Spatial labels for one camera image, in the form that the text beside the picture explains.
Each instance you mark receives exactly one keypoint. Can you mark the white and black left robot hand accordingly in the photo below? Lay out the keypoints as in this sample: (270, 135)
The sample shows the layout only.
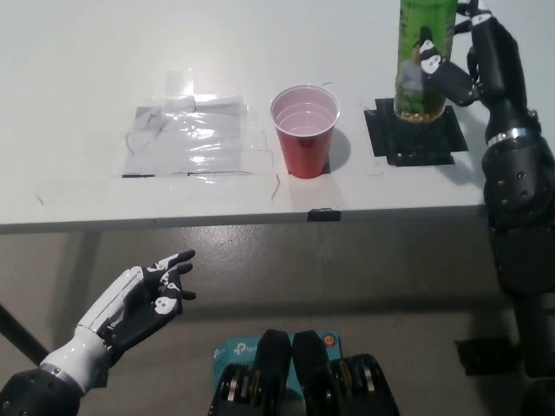
(130, 310)

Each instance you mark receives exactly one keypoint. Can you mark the green plastic drink bottle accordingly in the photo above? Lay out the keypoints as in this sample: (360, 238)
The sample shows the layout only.
(416, 26)

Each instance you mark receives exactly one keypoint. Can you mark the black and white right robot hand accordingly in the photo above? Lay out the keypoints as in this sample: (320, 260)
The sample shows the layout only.
(496, 65)

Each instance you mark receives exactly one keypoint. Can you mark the teal cardboard router box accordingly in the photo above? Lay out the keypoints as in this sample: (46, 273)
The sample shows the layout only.
(234, 351)

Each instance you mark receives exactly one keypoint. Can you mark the red plastic cup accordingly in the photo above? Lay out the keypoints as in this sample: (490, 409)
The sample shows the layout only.
(305, 151)

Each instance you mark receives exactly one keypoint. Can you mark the black metal table leg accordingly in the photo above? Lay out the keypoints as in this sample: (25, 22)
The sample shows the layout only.
(21, 331)

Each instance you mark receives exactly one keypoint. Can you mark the black tape square marker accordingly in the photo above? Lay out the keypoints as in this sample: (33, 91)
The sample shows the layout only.
(412, 145)

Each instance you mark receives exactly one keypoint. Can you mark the black tape strip on edge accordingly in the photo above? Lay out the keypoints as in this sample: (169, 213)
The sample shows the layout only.
(324, 215)

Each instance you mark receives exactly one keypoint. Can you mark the clear plastic sheet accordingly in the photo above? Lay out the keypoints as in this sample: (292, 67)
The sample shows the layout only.
(182, 138)

